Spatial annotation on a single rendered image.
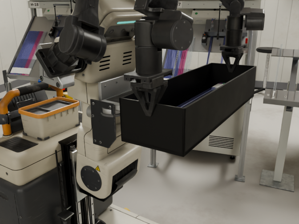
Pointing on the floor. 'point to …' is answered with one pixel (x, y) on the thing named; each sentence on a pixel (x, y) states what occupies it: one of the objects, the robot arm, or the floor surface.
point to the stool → (265, 66)
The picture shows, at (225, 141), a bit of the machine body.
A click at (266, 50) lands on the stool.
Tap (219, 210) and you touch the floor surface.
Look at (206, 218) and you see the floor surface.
